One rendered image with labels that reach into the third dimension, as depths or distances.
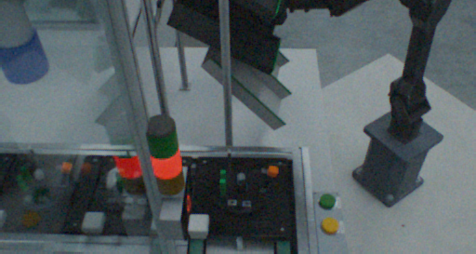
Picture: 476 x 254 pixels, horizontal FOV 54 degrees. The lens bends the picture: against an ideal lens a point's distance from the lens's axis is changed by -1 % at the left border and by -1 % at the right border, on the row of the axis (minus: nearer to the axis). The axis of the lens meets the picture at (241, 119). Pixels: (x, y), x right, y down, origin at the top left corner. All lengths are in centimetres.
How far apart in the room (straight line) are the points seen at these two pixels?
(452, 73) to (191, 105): 211
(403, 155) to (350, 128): 35
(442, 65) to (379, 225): 215
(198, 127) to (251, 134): 17
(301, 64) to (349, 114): 29
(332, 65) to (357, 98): 151
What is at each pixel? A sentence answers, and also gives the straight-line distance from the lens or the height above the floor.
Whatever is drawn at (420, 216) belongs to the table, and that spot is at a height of 86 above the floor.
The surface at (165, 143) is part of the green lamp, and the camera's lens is 73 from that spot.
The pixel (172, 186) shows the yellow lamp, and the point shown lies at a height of 129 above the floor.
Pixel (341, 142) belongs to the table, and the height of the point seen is 86.
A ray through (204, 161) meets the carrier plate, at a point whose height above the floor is 97.
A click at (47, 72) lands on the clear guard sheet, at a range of 43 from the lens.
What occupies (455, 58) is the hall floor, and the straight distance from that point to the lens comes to 344.
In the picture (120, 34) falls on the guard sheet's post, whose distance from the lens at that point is 62.
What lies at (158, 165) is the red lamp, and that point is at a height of 135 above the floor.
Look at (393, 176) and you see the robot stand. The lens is 128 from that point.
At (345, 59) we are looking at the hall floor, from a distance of 320.
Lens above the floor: 194
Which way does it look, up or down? 46 degrees down
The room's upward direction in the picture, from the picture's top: 1 degrees counter-clockwise
